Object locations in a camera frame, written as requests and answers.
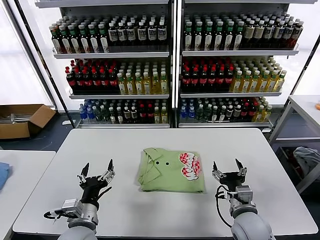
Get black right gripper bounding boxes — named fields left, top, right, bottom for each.
left=211, top=157, right=249, bottom=194

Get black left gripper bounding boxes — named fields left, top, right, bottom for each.
left=76, top=158, right=117, bottom=204

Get green t-shirt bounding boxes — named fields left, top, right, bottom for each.
left=136, top=147, right=207, bottom=194

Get cola bottle red cap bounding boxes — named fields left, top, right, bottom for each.
left=99, top=69, right=110, bottom=93
left=82, top=69, right=93, bottom=93
left=189, top=67, right=200, bottom=92
left=91, top=69, right=101, bottom=93
left=138, top=104, right=147, bottom=125
left=66, top=67, right=77, bottom=93
left=207, top=67, right=217, bottom=92
left=181, top=67, right=191, bottom=92
left=146, top=104, right=155, bottom=125
left=108, top=69, right=118, bottom=93
left=74, top=69, right=85, bottom=93
left=240, top=102, right=249, bottom=122
left=224, top=66, right=234, bottom=92
left=215, top=67, right=225, bottom=92
left=198, top=67, right=208, bottom=92
left=247, top=102, right=256, bottom=122

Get red item in bin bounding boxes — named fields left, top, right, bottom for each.
left=287, top=149, right=305, bottom=177

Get white side table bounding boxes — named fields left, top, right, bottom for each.
left=0, top=149, right=57, bottom=240

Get light gray crumpled cloth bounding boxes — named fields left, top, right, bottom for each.
left=292, top=146, right=320, bottom=176

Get brown cardboard box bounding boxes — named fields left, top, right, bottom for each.
left=0, top=104, right=56, bottom=140

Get gray storage bin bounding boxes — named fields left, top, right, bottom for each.
left=277, top=146, right=320, bottom=195

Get blue folded cloth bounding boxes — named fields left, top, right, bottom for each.
left=0, top=161, right=13, bottom=191

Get gray metal bars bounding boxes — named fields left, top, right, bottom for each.
left=0, top=113, right=33, bottom=125

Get gray metal shelf rack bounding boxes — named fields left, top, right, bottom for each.
left=175, top=0, right=316, bottom=130
left=34, top=0, right=176, bottom=130

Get dark tea bottle beige label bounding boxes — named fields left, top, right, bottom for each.
left=252, top=20, right=266, bottom=50
left=242, top=21, right=255, bottom=50

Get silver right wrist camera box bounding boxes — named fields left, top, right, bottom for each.
left=234, top=185, right=255, bottom=205

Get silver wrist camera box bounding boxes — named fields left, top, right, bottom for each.
left=61, top=198, right=84, bottom=219
left=234, top=185, right=255, bottom=205

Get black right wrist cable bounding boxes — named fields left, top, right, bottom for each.
left=214, top=184, right=235, bottom=228

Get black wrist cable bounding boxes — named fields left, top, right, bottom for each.
left=214, top=184, right=235, bottom=228
left=43, top=209, right=66, bottom=221

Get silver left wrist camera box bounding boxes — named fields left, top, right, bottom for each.
left=61, top=198, right=84, bottom=219

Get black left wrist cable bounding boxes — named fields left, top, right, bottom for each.
left=43, top=209, right=66, bottom=221

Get gray frame side table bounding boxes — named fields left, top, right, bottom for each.
left=268, top=94, right=320, bottom=144

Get gray window post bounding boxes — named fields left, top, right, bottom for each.
left=3, top=0, right=60, bottom=111

